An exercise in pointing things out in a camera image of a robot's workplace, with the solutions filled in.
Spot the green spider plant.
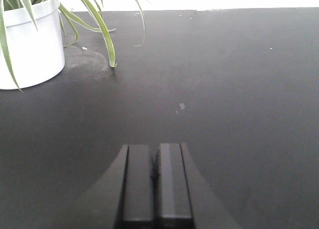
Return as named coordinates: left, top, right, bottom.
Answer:
left=0, top=0, right=150, bottom=92

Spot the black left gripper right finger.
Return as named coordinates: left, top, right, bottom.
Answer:
left=156, top=143, right=194, bottom=229

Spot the white plant pot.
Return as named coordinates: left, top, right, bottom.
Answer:
left=0, top=0, right=65, bottom=90

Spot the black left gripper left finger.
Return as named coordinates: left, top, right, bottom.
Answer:
left=113, top=144, right=154, bottom=229

